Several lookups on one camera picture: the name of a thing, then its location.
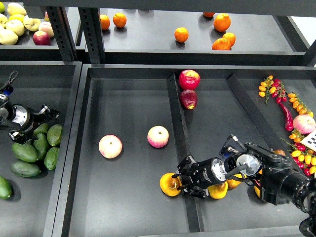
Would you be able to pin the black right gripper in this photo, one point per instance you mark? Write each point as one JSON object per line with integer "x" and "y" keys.
{"x": 202, "y": 175}

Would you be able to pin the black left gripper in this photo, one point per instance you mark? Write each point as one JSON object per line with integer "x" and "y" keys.
{"x": 26, "y": 120}

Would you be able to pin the dark green avocado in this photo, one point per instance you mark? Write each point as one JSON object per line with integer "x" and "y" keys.
{"x": 25, "y": 152}

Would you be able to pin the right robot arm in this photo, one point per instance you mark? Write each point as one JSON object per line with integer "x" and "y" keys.
{"x": 272, "y": 174}

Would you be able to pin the green avocado top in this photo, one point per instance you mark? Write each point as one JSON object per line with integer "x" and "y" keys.
{"x": 43, "y": 128}

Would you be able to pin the green avocado right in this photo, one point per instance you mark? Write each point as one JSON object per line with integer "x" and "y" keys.
{"x": 54, "y": 135}

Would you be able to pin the yellow pear with stem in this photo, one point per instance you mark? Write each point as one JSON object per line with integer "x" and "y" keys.
{"x": 218, "y": 191}

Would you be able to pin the tall yellow pear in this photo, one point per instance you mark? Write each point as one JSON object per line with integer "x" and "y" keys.
{"x": 232, "y": 183}

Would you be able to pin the green avocado lower left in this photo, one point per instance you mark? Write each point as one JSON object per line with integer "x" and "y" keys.
{"x": 5, "y": 188}

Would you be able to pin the pale yellow pear shelf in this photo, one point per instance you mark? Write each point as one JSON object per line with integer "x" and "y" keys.
{"x": 8, "y": 37}

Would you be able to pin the pink apple centre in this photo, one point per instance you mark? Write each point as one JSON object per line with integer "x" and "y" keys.
{"x": 158, "y": 136}

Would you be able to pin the pink apple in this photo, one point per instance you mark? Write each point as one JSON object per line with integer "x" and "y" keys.
{"x": 110, "y": 146}
{"x": 158, "y": 136}

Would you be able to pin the pink apple left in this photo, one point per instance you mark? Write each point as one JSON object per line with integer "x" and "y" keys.
{"x": 110, "y": 146}

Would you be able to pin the dark red apple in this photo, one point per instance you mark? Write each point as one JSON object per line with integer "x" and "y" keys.
{"x": 188, "y": 99}

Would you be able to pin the black centre tray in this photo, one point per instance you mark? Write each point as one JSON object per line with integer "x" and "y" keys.
{"x": 121, "y": 197}

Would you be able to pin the black tray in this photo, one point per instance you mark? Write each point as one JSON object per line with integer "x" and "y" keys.
{"x": 121, "y": 197}
{"x": 31, "y": 210}

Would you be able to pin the black left tray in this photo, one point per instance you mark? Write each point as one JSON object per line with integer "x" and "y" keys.
{"x": 31, "y": 210}

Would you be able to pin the red apple on shelf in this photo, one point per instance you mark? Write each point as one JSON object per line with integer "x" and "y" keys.
{"x": 41, "y": 38}

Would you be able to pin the bright red apple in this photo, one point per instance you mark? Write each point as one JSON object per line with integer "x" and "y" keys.
{"x": 189, "y": 79}

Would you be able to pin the pink peach on shelf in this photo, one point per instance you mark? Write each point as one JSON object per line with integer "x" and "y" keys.
{"x": 46, "y": 27}

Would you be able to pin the pale yellow apple shelf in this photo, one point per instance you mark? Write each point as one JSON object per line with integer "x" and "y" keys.
{"x": 31, "y": 24}

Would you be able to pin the red chili pepper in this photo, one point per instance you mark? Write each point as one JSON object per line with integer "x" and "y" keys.
{"x": 288, "y": 118}

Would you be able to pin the cherry tomato bunch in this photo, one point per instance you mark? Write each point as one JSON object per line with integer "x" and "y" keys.
{"x": 275, "y": 89}

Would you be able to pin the pink apple right bin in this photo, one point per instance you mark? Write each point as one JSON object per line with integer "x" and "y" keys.
{"x": 305, "y": 124}

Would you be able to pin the orange on shelf left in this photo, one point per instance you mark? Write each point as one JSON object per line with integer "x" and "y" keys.
{"x": 104, "y": 21}

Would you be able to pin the orange shelf front right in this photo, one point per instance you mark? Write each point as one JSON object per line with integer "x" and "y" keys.
{"x": 221, "y": 44}

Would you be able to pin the orange on shelf centre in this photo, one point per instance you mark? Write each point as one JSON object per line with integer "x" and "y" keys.
{"x": 181, "y": 34}

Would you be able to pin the orange shelf small right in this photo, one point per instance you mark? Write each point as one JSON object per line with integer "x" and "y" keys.
{"x": 230, "y": 37}

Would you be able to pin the black upper shelf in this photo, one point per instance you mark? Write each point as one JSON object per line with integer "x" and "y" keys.
{"x": 265, "y": 32}

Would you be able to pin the large orange on shelf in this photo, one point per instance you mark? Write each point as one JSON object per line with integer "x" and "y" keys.
{"x": 222, "y": 22}

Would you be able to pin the orange at shelf back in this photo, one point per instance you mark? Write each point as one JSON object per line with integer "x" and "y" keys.
{"x": 208, "y": 14}

